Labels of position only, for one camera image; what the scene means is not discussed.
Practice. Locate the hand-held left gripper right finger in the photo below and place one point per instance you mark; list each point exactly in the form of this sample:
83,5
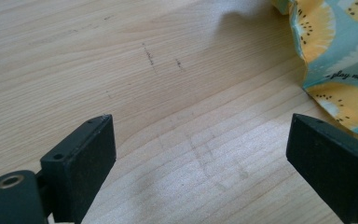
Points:
332,161

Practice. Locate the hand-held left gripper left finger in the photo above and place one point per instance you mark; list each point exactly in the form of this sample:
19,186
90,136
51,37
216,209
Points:
80,168

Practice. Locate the teal fruit-print cloth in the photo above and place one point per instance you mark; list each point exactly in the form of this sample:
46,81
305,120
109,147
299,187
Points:
338,46

